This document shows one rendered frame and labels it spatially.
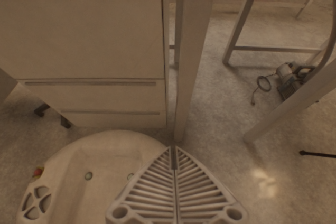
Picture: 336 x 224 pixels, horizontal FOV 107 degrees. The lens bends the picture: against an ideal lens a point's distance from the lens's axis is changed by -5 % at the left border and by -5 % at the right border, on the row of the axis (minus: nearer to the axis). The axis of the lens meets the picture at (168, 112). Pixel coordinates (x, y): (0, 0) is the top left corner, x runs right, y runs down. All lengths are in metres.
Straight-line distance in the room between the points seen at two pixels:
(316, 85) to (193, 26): 0.47
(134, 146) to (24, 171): 0.85
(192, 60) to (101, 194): 0.54
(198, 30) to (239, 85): 1.01
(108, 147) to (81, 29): 0.38
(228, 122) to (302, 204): 0.59
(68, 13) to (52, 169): 0.49
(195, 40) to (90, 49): 0.25
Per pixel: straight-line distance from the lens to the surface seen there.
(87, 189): 0.63
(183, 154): 0.16
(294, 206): 1.09
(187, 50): 0.35
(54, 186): 0.62
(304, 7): 2.75
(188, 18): 0.31
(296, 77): 1.32
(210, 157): 0.91
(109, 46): 0.38
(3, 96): 1.36
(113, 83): 0.46
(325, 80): 0.63
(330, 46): 1.28
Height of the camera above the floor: 0.85
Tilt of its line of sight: 59 degrees down
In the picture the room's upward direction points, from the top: 1 degrees counter-clockwise
